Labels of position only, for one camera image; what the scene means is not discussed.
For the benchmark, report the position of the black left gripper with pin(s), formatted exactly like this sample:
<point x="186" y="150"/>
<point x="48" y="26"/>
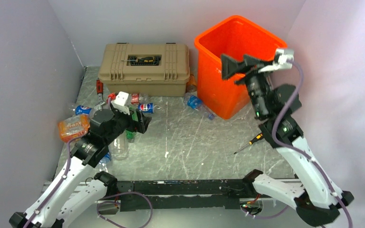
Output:
<point x="140" y="125"/>

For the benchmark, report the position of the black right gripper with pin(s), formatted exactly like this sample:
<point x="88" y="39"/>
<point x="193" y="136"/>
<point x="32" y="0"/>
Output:
<point x="229" y="66"/>

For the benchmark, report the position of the blue label bottle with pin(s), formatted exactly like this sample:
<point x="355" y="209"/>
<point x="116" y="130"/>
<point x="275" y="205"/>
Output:
<point x="196" y="103"/>
<point x="105" y="163"/>

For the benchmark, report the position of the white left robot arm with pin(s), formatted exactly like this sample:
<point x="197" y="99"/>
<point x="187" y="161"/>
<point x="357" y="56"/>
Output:
<point x="58" y="207"/>

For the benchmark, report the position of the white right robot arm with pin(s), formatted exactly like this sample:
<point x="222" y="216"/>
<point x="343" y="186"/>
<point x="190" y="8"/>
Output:
<point x="318" y="201"/>

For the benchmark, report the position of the orange plastic bin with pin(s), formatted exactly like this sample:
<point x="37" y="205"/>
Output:
<point x="235" y="37"/>

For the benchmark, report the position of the pepsi bottle upper middle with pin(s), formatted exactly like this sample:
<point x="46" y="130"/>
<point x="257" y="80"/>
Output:
<point x="149" y="108"/>

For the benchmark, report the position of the pepsi bottle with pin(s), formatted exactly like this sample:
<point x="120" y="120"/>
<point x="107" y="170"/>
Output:
<point x="75" y="109"/>
<point x="149" y="108"/>

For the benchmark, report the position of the red label clear bottle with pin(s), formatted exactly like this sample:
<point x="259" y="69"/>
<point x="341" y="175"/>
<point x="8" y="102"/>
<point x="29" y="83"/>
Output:
<point x="139" y="98"/>

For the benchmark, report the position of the orange bottle behind toolbox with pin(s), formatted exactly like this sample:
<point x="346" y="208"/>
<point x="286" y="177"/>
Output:
<point x="191" y="85"/>

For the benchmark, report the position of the pepsi bottle far left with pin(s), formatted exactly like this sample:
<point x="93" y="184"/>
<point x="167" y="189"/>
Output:
<point x="75" y="109"/>

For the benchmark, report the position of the tan plastic toolbox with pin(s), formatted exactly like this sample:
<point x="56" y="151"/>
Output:
<point x="166" y="76"/>

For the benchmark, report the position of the crushed orange label bottle left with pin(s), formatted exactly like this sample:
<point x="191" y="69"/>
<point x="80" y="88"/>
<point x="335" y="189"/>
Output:
<point x="73" y="127"/>

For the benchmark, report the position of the black yellow screwdriver on toolbox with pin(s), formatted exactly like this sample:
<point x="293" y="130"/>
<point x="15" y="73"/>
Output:
<point x="140" y="59"/>

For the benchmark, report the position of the yellow black screwdriver on table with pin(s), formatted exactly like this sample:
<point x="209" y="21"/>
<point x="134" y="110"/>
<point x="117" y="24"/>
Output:
<point x="250" y="142"/>

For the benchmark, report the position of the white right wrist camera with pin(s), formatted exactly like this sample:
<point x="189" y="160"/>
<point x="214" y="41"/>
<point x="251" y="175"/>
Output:
<point x="282" y="60"/>

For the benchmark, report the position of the red handled tool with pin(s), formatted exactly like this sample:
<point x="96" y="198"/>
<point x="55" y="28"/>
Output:
<point x="99" y="91"/>

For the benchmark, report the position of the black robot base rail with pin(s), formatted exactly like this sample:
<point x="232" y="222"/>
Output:
<point x="181" y="194"/>

